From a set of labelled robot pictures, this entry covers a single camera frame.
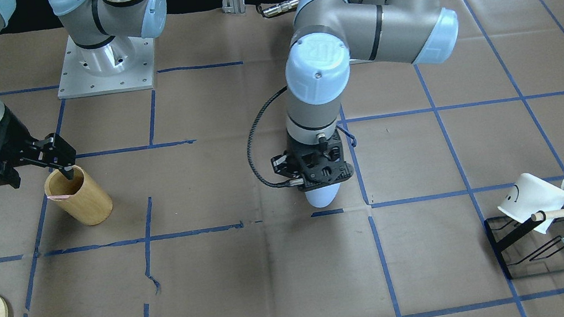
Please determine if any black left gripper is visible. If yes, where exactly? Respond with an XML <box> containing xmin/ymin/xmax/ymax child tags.
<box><xmin>271</xmin><ymin>127</ymin><xmax>354</xmax><ymax>191</ymax></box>

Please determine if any bamboo chopstick holder cup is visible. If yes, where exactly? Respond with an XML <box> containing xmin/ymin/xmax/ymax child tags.
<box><xmin>44</xmin><ymin>165</ymin><xmax>113</xmax><ymax>226</ymax></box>

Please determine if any light blue plastic cup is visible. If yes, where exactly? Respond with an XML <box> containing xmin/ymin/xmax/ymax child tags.
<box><xmin>305</xmin><ymin>183</ymin><xmax>341</xmax><ymax>209</ymax></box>

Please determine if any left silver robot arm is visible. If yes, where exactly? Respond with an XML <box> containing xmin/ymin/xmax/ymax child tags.
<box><xmin>271</xmin><ymin>0</ymin><xmax>459</xmax><ymax>193</ymax></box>

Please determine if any white smiley mug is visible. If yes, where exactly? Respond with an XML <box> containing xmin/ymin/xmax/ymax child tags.
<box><xmin>497</xmin><ymin>173</ymin><xmax>564</xmax><ymax>224</ymax></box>

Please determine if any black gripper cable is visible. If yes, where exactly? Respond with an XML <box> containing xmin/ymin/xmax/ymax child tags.
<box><xmin>238</xmin><ymin>85</ymin><xmax>309</xmax><ymax>193</ymax></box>

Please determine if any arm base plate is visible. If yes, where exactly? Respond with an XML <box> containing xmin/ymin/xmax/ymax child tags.
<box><xmin>58</xmin><ymin>35</ymin><xmax>155</xmax><ymax>100</ymax></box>

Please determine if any black wire mug rack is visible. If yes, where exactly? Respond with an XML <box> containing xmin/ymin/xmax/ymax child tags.
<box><xmin>484</xmin><ymin>215</ymin><xmax>564</xmax><ymax>279</ymax></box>

